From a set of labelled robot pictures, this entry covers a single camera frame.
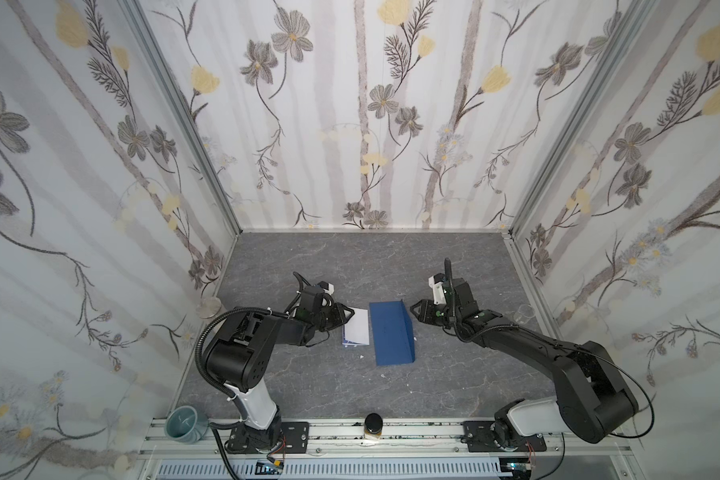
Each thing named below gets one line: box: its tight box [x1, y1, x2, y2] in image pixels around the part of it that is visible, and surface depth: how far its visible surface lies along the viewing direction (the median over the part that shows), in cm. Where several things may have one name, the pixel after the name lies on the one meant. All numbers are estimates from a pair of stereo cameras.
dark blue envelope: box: [369, 299, 415, 366], surface depth 95 cm
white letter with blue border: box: [342, 307, 370, 348], surface depth 94 cm
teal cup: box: [164, 405, 210, 444], surface depth 73 cm
